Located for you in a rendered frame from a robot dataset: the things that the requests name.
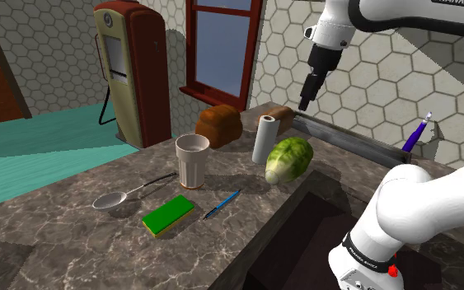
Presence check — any green lettuce head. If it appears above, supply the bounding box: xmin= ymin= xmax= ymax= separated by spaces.
xmin=265 ymin=137 xmax=315 ymax=185

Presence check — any grey metal rail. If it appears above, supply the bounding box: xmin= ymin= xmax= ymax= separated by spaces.
xmin=293 ymin=112 xmax=414 ymax=169

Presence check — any purple handled brush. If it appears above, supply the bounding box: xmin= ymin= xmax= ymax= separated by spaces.
xmin=401 ymin=111 xmax=434 ymax=153

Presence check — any red and cream fuel pump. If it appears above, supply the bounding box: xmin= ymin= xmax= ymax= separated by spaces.
xmin=93 ymin=0 xmax=173 ymax=150

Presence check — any dark sink basin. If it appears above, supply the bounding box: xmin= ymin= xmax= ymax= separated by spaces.
xmin=209 ymin=170 xmax=379 ymax=290

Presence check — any silver spoon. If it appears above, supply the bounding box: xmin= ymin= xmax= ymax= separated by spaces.
xmin=91 ymin=171 xmax=177 ymax=213

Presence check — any white ribbed cup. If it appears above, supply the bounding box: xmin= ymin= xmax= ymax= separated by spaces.
xmin=175 ymin=133 xmax=211 ymax=190

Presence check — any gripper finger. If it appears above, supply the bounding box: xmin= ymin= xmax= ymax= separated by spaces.
xmin=298 ymin=74 xmax=326 ymax=113

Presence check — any white paper towel roll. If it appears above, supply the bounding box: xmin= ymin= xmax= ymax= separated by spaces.
xmin=251 ymin=115 xmax=282 ymax=166

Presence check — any red framed window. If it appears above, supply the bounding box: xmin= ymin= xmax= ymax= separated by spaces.
xmin=179 ymin=0 xmax=265 ymax=113

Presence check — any large brown bread loaf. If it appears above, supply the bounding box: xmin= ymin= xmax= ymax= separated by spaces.
xmin=195 ymin=104 xmax=244 ymax=150

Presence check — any small brown bread loaf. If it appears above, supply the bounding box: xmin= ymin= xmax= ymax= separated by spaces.
xmin=256 ymin=105 xmax=297 ymax=137

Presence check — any blue pen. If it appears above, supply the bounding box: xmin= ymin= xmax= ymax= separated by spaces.
xmin=203 ymin=189 xmax=242 ymax=220

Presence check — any green and yellow sponge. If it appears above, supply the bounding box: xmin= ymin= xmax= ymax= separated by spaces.
xmin=142 ymin=194 xmax=196 ymax=239

